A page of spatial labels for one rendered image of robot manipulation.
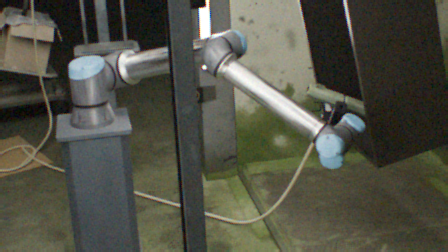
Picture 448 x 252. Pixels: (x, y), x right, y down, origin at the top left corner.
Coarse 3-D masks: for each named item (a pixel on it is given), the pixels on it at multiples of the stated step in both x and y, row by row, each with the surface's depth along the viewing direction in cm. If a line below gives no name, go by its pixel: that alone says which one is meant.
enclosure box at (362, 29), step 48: (336, 0) 327; (384, 0) 268; (432, 0) 272; (336, 48) 335; (384, 48) 274; (432, 48) 279; (384, 96) 281; (432, 96) 286; (384, 144) 288; (432, 144) 293
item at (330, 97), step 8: (312, 88) 291; (320, 88) 292; (312, 96) 292; (320, 96) 292; (328, 96) 291; (336, 96) 291; (344, 96) 294; (352, 104) 292; (360, 104) 292; (352, 112) 294; (360, 112) 293
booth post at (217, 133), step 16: (224, 0) 368; (192, 16) 380; (224, 16) 371; (208, 80) 381; (224, 80) 382; (224, 96) 385; (208, 112) 386; (224, 112) 388; (208, 128) 389; (224, 128) 391; (208, 144) 393; (224, 144) 394; (208, 160) 396; (224, 160) 397; (208, 176) 399; (224, 176) 401
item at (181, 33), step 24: (168, 0) 171; (192, 48) 174; (192, 72) 176; (192, 96) 178; (192, 120) 180; (192, 144) 182; (192, 168) 184; (192, 192) 186; (192, 216) 189; (192, 240) 191
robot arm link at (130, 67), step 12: (216, 36) 274; (228, 36) 275; (240, 36) 280; (240, 48) 278; (108, 60) 307; (120, 60) 305; (132, 60) 303; (144, 60) 299; (156, 60) 295; (120, 72) 305; (132, 72) 304; (144, 72) 301; (156, 72) 299; (168, 72) 298; (120, 84) 310; (132, 84) 310
